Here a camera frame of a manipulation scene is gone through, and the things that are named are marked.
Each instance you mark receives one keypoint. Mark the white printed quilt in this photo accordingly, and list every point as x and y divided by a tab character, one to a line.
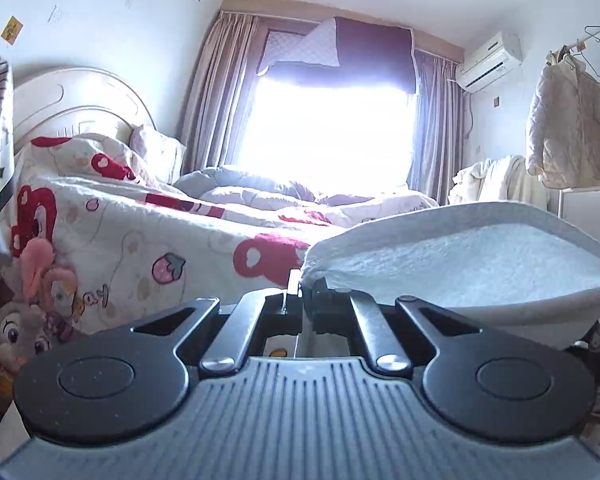
105	220

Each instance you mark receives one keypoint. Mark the white air conditioner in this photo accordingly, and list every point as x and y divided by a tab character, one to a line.
490	60

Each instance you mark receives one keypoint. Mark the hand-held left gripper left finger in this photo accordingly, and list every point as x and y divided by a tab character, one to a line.
250	320

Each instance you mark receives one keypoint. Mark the light blue fleece garment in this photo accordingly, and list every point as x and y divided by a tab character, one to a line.
480	260

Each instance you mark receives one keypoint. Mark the beige curtain pelmet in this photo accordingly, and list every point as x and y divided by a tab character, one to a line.
330	10

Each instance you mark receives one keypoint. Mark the cream padded jacket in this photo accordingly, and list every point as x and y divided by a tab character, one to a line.
565	125

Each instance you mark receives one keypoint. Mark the grey plush bunny toy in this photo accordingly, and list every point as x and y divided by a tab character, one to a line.
15	330

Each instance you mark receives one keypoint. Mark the beige curtain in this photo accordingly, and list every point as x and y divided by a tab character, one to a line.
215	100
437	125

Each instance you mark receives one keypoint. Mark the purple quilted window cover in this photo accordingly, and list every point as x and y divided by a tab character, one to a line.
375	55

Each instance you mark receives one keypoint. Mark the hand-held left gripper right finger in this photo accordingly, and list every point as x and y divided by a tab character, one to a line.
370	325

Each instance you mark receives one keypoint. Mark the yellow wall sticker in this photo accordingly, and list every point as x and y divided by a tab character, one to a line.
11	29

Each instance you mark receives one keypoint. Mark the white clothes pile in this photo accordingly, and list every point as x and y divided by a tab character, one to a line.
500	180

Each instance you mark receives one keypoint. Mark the white pillow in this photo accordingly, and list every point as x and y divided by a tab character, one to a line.
157	152

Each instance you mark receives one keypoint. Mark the white comforter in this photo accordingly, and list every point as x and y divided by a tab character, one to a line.
260	190

